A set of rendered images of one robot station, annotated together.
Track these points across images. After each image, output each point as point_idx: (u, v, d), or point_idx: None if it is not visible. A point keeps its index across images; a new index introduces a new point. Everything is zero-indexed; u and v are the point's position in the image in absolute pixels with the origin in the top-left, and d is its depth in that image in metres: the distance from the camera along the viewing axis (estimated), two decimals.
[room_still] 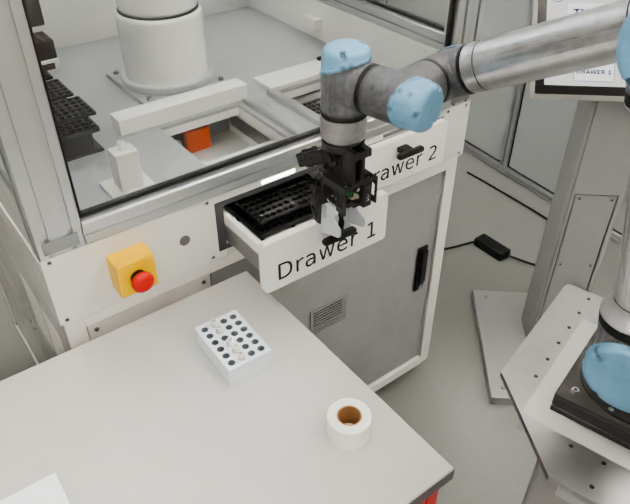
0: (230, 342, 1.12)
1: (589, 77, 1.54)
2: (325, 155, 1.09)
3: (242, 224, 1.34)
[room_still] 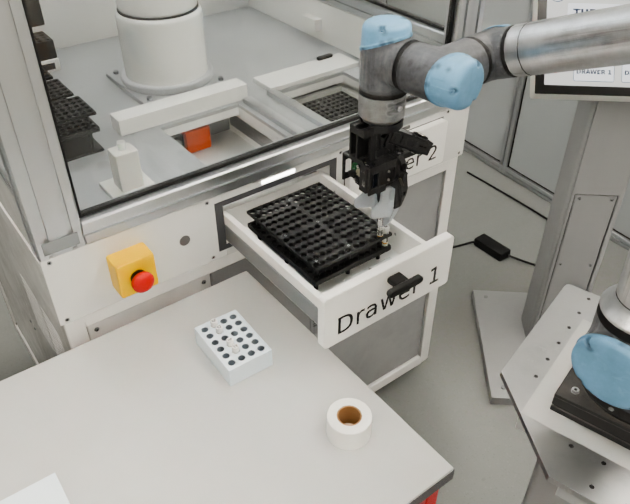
0: (230, 342, 1.12)
1: (589, 77, 1.54)
2: None
3: (291, 267, 1.24)
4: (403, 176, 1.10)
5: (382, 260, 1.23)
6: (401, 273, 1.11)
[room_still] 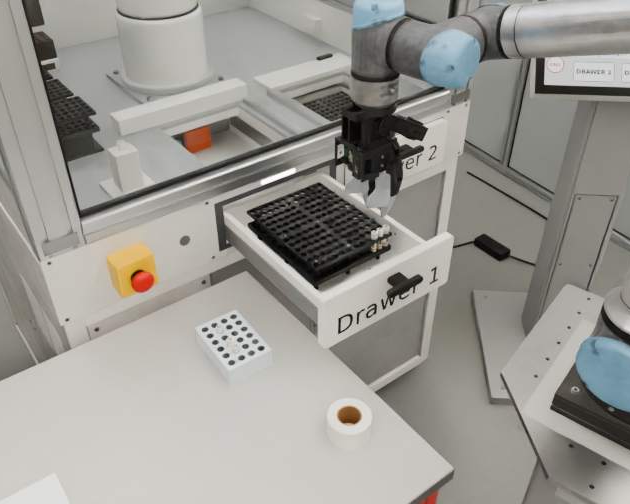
0: (230, 342, 1.12)
1: (589, 77, 1.54)
2: None
3: (291, 267, 1.24)
4: (397, 160, 1.06)
5: (382, 260, 1.23)
6: (401, 273, 1.11)
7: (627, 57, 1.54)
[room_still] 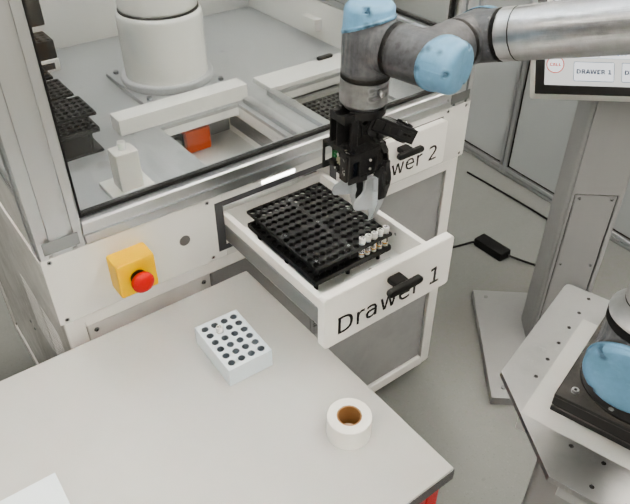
0: (359, 238, 1.18)
1: (589, 77, 1.54)
2: None
3: (291, 267, 1.24)
4: (385, 164, 1.05)
5: (382, 260, 1.23)
6: (401, 273, 1.11)
7: (627, 57, 1.54)
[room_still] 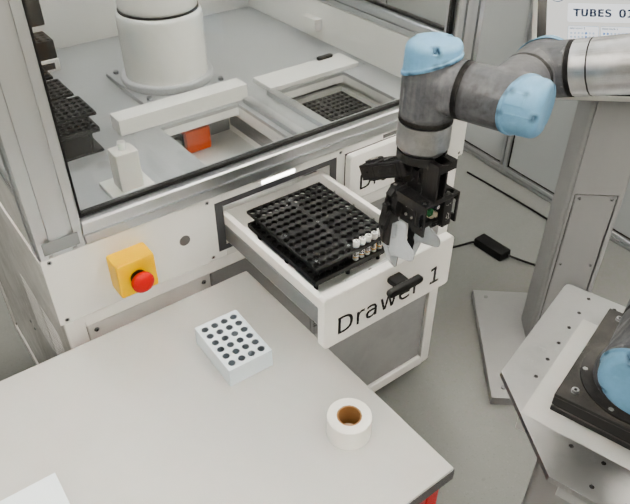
0: (359, 238, 1.18)
1: None
2: (400, 167, 0.94)
3: (291, 267, 1.24)
4: None
5: (382, 260, 1.23)
6: (401, 273, 1.11)
7: None
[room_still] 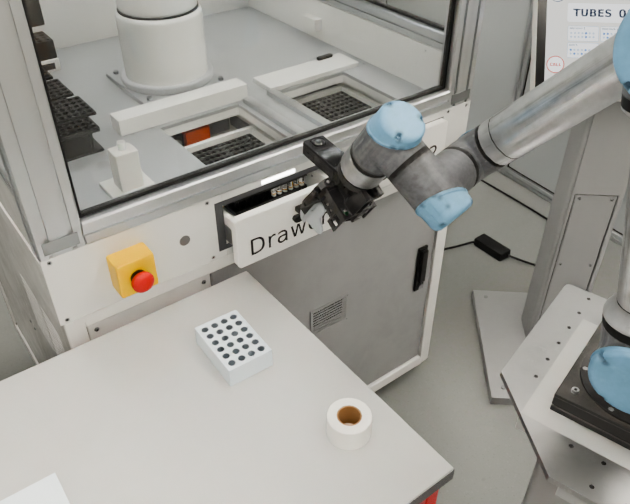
0: None
1: None
2: (337, 177, 1.08)
3: None
4: None
5: None
6: None
7: None
